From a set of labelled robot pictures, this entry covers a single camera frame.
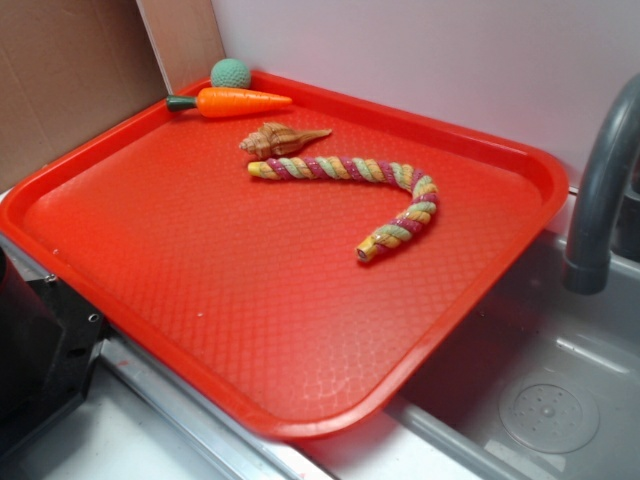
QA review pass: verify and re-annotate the red plastic tray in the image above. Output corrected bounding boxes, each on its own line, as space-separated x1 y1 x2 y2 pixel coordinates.
1 73 569 440

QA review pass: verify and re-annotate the brown seashell toy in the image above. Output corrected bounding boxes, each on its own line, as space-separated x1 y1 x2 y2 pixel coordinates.
239 122 332 160

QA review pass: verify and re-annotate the orange plastic carrot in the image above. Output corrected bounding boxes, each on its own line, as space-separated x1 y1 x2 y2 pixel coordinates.
165 87 293 118

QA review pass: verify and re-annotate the green textured ball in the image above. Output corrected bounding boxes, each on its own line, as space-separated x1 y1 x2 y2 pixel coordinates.
210 58 252 89

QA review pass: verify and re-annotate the light wooden board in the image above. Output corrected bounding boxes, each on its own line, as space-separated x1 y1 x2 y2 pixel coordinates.
136 0 225 94

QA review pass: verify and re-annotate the grey plastic sink basin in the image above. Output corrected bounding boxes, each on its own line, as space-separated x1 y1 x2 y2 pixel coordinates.
305 210 639 479

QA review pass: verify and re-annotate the grey toy faucet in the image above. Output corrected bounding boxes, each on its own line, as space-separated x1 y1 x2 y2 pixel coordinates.
562 76 639 295

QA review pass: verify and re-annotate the brown cardboard panel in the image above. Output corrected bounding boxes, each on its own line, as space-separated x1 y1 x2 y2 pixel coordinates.
1 1 167 190

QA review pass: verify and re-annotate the multicolored twisted rope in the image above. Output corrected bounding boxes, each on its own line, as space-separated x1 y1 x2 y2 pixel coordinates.
247 155 441 264

